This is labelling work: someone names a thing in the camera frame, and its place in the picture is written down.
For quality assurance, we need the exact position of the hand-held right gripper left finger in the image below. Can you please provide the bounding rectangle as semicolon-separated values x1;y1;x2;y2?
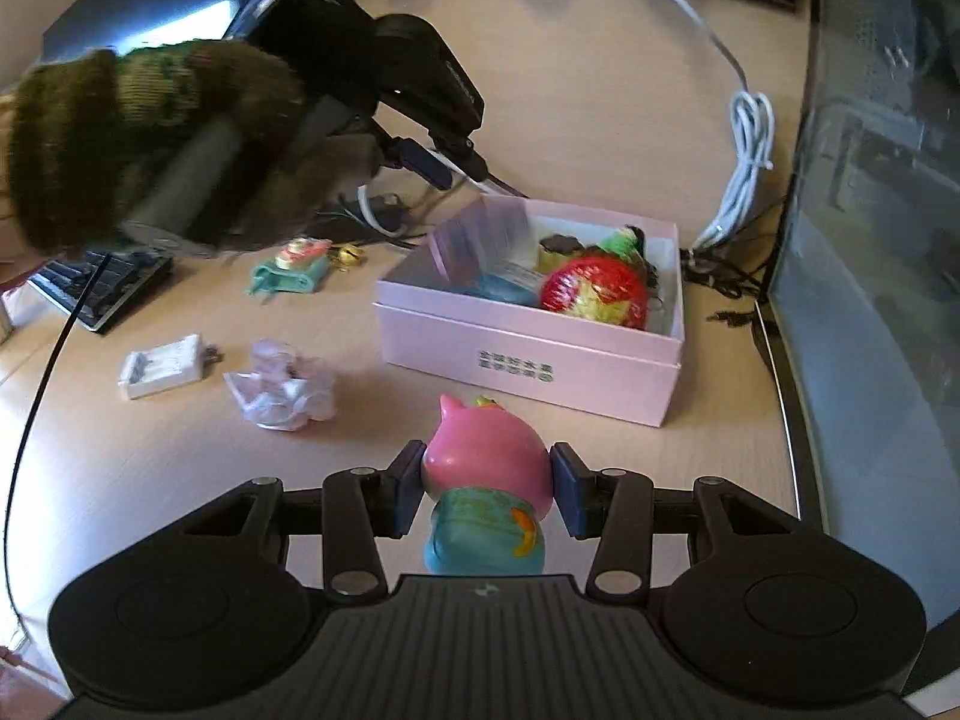
176;439;430;597

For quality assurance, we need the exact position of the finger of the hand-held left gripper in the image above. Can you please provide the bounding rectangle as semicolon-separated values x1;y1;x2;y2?
379;131;455;190
431;131;488;181

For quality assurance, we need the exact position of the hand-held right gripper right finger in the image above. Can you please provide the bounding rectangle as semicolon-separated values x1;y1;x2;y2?
550;441;800;597

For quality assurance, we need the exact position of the pink pig toy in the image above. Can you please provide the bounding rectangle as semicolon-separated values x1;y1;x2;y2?
420;392;556;577

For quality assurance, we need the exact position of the blue and white packet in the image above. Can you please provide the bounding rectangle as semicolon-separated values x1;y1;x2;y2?
431;196;542;307

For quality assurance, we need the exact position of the small red black figurine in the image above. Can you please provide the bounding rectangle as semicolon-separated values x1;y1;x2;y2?
536;232;586;271

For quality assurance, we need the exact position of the pink cardboard box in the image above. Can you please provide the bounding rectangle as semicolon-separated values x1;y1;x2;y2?
373;195;687;428

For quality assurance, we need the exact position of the red ball with yellow star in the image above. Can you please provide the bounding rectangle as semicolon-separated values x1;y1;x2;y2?
538;255;650;331

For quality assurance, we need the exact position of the person's left hand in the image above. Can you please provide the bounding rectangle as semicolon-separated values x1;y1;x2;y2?
0;41;383;256

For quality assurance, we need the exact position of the crumpled clear plastic wrap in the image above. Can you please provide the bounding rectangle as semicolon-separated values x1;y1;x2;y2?
223;339;336;432

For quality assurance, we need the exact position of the teal plastic toy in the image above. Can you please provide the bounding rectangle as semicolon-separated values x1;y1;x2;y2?
247;236;331;297

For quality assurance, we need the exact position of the white battery charger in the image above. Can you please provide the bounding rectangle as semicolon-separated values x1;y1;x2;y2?
118;334;222;400

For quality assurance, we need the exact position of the black keyboard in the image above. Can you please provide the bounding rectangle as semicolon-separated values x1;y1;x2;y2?
28;247;175;335

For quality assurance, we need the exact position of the computer case with glass panel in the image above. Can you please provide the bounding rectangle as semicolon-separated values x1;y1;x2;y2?
750;0;960;691

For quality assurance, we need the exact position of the grey cable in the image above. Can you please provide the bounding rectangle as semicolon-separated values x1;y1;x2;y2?
358;176;526;237

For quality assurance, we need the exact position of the black cable bundle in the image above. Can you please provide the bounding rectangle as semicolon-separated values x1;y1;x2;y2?
679;195;788;327

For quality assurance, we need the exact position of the white coiled cable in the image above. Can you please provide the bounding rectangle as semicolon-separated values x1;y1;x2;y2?
634;0;777;252

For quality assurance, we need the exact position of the thin black cable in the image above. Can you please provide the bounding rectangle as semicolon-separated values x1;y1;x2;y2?
0;251;113;608

